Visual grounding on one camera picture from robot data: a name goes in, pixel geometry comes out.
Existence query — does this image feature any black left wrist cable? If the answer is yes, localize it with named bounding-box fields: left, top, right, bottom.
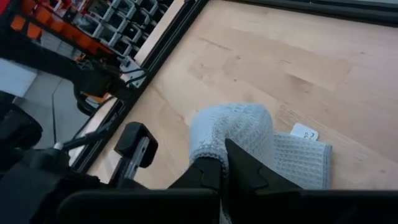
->
left=52, top=123, right=114, bottom=152

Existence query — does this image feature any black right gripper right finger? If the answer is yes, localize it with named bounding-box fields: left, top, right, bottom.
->
left=223, top=139, right=398, bottom=224

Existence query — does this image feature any grey square-cell grid rack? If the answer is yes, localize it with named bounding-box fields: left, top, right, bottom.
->
left=46, top=0, right=170, bottom=58

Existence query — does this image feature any black metal table frame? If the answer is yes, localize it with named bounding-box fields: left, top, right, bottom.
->
left=70, top=0, right=398, bottom=175

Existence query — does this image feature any grey microfiber towel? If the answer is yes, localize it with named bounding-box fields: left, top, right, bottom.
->
left=188, top=103, right=333, bottom=224

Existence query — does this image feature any white square paper tag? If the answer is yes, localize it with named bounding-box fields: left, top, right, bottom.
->
left=289, top=123, right=320, bottom=141

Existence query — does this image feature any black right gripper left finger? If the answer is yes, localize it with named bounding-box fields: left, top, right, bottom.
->
left=57, top=157, right=222, bottom=224

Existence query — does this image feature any orange segmented bar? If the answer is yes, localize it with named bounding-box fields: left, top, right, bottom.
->
left=11, top=0, right=114, bottom=57

